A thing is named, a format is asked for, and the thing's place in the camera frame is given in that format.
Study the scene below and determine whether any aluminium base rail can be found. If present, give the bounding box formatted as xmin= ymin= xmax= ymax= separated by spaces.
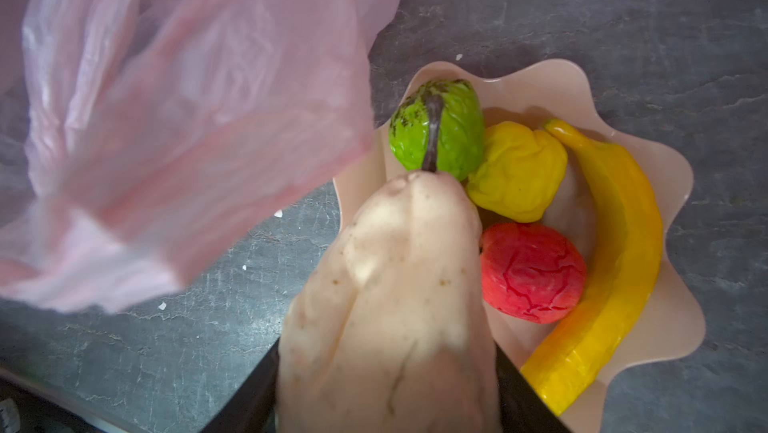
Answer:
xmin=1 ymin=367 xmax=144 ymax=433

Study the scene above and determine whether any pink wavy bowl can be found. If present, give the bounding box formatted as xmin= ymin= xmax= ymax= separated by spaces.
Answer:
xmin=333 ymin=59 xmax=706 ymax=432

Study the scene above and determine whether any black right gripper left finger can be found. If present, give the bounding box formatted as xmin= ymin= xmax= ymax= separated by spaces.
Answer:
xmin=201 ymin=339 xmax=280 ymax=433

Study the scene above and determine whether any green fake fruit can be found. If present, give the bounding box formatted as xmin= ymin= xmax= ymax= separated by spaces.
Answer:
xmin=388 ymin=79 xmax=485 ymax=182

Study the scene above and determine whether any yellow fake lemon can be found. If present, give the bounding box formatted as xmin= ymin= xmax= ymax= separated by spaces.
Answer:
xmin=466 ymin=121 xmax=568 ymax=223

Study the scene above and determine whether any small cream fake pear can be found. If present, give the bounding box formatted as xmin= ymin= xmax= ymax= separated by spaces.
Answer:
xmin=274 ymin=92 xmax=505 ymax=433

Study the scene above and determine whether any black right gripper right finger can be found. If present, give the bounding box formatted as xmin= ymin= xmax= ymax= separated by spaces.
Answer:
xmin=496 ymin=344 xmax=570 ymax=433

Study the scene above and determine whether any yellow fake banana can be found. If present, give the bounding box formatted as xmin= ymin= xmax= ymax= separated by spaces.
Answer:
xmin=521 ymin=120 xmax=664 ymax=415

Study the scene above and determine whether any pink plastic bag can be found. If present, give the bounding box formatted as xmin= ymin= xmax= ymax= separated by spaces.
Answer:
xmin=1 ymin=0 xmax=400 ymax=313

